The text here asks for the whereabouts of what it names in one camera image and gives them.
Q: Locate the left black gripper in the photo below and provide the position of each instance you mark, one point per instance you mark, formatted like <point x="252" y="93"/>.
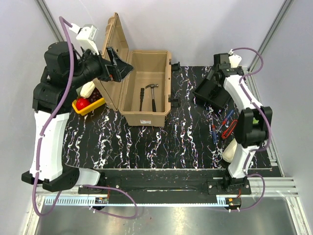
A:
<point x="122" y="68"/>

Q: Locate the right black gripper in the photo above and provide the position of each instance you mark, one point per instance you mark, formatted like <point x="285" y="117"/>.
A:
<point x="213" y="70"/>

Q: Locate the black handled claw hammer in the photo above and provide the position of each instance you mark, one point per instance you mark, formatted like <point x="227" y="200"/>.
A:
<point x="152" y="86"/>

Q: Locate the tan plastic tool box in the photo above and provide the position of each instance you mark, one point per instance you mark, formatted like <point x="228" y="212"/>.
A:
<point x="150" y="67"/>

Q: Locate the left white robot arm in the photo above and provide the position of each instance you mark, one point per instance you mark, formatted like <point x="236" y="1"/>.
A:
<point x="64" y="73"/>

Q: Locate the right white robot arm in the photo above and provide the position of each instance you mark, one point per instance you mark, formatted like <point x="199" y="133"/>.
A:
<point x="253" y="123"/>

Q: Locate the dark purple grape bunch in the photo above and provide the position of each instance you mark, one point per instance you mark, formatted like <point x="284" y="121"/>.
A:
<point x="95" y="96"/>

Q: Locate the green white leek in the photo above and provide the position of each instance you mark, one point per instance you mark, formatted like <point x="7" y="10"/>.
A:
<point x="87" y="90"/>

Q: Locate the yellow plastic fruit tray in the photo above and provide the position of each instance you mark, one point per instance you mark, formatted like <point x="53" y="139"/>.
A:
<point x="88" y="108"/>

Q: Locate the red tomato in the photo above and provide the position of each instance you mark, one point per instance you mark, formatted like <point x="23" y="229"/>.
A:
<point x="82" y="103"/>

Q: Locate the red black utility knife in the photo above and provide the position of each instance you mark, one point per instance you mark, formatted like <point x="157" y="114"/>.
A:
<point x="229" y="130"/>

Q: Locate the napa cabbage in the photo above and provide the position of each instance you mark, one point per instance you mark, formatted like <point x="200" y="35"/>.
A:
<point x="229" y="152"/>

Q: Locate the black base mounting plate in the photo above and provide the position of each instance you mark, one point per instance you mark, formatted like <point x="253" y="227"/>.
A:
<point x="168" y="186"/>

